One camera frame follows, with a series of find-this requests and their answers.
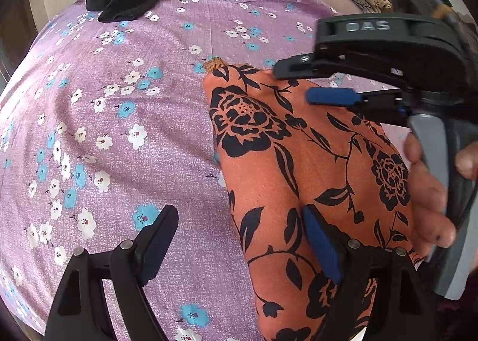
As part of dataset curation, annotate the purple floral bedsheet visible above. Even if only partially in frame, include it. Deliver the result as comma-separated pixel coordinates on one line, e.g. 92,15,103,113
0,0,422,341

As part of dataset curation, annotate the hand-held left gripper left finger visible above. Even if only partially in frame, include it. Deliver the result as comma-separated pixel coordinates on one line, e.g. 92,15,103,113
44,204,180,341

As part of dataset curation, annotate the person's right hand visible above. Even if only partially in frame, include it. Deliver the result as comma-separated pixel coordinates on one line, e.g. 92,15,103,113
404,134,478,263

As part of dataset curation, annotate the orange floral garment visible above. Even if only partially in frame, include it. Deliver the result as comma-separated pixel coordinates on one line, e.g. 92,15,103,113
194,58,426,341

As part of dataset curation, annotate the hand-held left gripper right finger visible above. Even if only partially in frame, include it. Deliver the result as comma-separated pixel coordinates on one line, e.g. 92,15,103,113
302,204,437,341

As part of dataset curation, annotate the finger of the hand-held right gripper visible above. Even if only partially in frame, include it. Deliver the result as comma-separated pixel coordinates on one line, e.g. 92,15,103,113
272,53,403,91
305,88,406,114

